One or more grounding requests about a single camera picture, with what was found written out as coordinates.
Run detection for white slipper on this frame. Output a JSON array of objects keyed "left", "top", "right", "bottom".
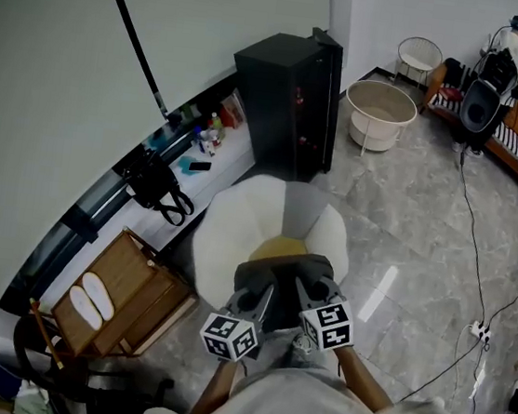
[
  {"left": 76, "top": 271, "right": 121, "bottom": 322},
  {"left": 64, "top": 284, "right": 109, "bottom": 331}
]

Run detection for black handbag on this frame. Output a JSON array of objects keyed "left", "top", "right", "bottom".
[{"left": 115, "top": 146, "right": 203, "bottom": 229}]

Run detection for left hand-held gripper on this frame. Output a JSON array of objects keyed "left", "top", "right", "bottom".
[{"left": 196, "top": 274, "right": 277, "bottom": 368}]

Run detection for person's right forearm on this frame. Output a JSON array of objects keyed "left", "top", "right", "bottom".
[{"left": 329, "top": 345, "right": 400, "bottom": 414}]

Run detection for person's left forearm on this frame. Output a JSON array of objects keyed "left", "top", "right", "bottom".
[{"left": 186, "top": 354, "right": 242, "bottom": 414}]

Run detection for black floor cable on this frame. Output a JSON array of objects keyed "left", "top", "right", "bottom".
[
  {"left": 395, "top": 241, "right": 518, "bottom": 414},
  {"left": 439, "top": 148, "right": 510, "bottom": 327}
]

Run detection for teal packet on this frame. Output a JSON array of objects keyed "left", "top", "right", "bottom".
[{"left": 175, "top": 154, "right": 198, "bottom": 177}]

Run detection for red snack packet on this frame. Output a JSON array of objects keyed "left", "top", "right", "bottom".
[{"left": 217, "top": 92, "right": 248, "bottom": 131}]

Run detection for green bottle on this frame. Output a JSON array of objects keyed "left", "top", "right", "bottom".
[{"left": 206, "top": 111, "right": 229, "bottom": 145}]

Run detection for person's grey trousers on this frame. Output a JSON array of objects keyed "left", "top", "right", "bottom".
[{"left": 245, "top": 325, "right": 334, "bottom": 389}]

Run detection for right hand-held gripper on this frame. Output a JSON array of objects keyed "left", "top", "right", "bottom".
[{"left": 286, "top": 274, "right": 363, "bottom": 357}]

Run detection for wooden side table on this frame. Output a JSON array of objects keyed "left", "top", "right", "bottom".
[{"left": 24, "top": 216, "right": 207, "bottom": 373}]

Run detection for black phone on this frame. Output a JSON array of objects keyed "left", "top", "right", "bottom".
[{"left": 187, "top": 158, "right": 214, "bottom": 175}]

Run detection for white round basket table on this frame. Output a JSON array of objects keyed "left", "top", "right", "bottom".
[{"left": 338, "top": 76, "right": 422, "bottom": 163}]

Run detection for black pole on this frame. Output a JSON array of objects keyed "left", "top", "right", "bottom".
[{"left": 78, "top": 0, "right": 185, "bottom": 121}]

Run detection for white low bench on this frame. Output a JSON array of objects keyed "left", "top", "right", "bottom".
[{"left": 36, "top": 67, "right": 268, "bottom": 325}]

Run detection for black round chair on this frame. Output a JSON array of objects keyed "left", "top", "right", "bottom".
[{"left": 6, "top": 311, "right": 182, "bottom": 414}]

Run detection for black cabinet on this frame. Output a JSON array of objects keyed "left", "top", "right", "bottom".
[{"left": 219, "top": 17, "right": 350, "bottom": 188}]

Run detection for white wire chair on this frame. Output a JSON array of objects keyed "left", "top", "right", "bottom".
[{"left": 392, "top": 34, "right": 446, "bottom": 91}]

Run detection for white power strip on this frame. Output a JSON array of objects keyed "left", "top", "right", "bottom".
[{"left": 465, "top": 320, "right": 495, "bottom": 346}]

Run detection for white grey yellow petal seat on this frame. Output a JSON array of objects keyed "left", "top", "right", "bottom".
[{"left": 184, "top": 166, "right": 360, "bottom": 321}]

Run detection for black garment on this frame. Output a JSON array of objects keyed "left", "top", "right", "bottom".
[{"left": 441, "top": 57, "right": 471, "bottom": 91}]

